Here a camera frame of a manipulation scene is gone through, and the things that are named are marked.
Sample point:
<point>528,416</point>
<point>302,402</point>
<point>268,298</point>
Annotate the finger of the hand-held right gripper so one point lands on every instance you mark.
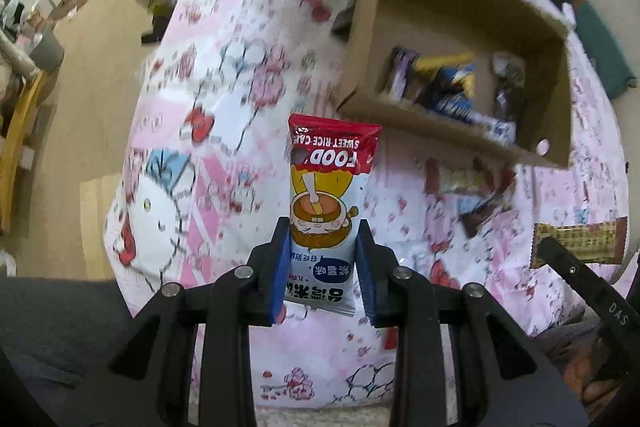
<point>570,264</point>

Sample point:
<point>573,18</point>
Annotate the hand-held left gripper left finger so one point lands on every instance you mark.
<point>280,272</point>

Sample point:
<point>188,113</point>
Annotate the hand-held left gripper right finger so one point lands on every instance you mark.
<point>367,277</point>

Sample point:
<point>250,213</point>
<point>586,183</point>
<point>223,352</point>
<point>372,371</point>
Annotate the yellow brown checkered packet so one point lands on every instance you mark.
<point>585,239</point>

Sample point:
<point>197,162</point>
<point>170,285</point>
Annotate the red white rice cake packet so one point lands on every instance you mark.
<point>322,187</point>

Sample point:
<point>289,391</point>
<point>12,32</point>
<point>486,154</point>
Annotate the dark brown snack packet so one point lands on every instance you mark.
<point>510,92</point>

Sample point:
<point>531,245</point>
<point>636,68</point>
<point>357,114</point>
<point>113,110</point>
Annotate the long blue snack stick packet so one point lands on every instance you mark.
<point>402,72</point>

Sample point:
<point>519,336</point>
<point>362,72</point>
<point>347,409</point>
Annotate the yellow snack packet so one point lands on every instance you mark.
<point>442,62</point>

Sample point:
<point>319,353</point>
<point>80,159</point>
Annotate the person's right hand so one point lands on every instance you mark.
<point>595,377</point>

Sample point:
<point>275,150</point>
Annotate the brown chocolate packet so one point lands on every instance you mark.
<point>482,214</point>

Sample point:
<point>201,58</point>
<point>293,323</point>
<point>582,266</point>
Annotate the green pink candy packet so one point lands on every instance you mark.
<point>465,179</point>

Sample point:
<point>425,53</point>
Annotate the teal cushion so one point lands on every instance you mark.
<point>595,37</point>

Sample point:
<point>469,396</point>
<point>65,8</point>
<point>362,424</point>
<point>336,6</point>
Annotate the white charger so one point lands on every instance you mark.
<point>567,14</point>

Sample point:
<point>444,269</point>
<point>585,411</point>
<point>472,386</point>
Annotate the small black object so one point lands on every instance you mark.
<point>345,19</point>

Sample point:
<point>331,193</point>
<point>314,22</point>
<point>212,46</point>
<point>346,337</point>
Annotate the yellow wooden stool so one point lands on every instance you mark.
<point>20,142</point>

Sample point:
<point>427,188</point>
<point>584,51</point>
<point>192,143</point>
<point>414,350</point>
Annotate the grey trash bin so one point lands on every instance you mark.
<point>47,52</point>

